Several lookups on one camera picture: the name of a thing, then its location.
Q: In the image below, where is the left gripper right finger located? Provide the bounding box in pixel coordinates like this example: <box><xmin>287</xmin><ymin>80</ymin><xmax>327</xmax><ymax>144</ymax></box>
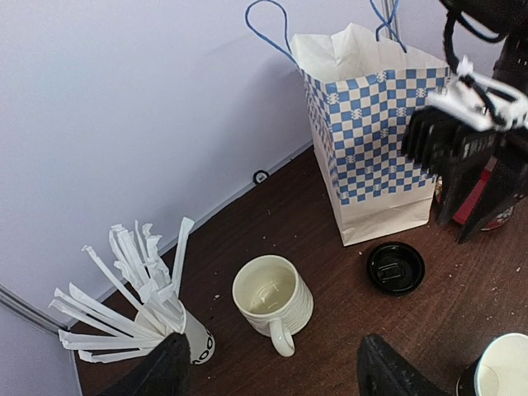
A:
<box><xmin>356</xmin><ymin>334</ymin><xmax>448</xmax><ymax>396</ymax></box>

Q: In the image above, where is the right aluminium post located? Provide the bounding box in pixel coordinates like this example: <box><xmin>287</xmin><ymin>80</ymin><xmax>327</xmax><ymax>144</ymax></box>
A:
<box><xmin>381</xmin><ymin>0</ymin><xmax>400</xmax><ymax>40</ymax></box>

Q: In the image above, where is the aluminium post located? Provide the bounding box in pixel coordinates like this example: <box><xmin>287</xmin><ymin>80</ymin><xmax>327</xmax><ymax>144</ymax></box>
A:
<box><xmin>0</xmin><ymin>285</ymin><xmax>68</xmax><ymax>336</ymax></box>
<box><xmin>381</xmin><ymin>0</ymin><xmax>400</xmax><ymax>40</ymax></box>

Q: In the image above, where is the white ceramic mug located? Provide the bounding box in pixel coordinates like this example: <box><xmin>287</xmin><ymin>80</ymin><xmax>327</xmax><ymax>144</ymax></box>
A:
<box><xmin>232</xmin><ymin>255</ymin><xmax>314</xmax><ymax>357</ymax></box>

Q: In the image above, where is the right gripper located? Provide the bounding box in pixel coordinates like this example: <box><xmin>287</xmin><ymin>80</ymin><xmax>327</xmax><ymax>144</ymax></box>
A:
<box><xmin>401</xmin><ymin>106</ymin><xmax>527</xmax><ymax>244</ymax></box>

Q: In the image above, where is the black plastic cup lid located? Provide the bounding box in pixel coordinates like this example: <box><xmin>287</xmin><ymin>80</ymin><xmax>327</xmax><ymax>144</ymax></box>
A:
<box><xmin>366</xmin><ymin>242</ymin><xmax>426</xmax><ymax>296</ymax></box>

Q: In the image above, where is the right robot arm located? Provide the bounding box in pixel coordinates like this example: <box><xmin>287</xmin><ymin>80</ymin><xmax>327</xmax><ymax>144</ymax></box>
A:
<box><xmin>401</xmin><ymin>1</ymin><xmax>527</xmax><ymax>243</ymax></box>

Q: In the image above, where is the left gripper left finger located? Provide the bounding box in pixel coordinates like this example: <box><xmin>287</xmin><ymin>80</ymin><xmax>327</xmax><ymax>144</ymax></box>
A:
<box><xmin>100</xmin><ymin>332</ymin><xmax>191</xmax><ymax>396</ymax></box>

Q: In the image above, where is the blue checkered paper bag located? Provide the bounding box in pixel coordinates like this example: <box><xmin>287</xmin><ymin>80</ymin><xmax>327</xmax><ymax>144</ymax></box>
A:
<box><xmin>245</xmin><ymin>0</ymin><xmax>450</xmax><ymax>248</ymax></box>

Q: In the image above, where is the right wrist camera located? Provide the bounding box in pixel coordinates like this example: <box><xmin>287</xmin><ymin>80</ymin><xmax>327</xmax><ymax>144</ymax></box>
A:
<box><xmin>426</xmin><ymin>57</ymin><xmax>527</xmax><ymax>132</ymax></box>

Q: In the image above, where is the left aluminium post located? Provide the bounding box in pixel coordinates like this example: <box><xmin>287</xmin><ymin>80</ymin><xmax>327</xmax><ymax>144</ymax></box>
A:
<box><xmin>0</xmin><ymin>285</ymin><xmax>68</xmax><ymax>336</ymax></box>

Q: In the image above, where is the white paper cup with straws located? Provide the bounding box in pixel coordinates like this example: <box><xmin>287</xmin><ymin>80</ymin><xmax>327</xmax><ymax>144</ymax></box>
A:
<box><xmin>134</xmin><ymin>301</ymin><xmax>216</xmax><ymax>365</ymax></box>

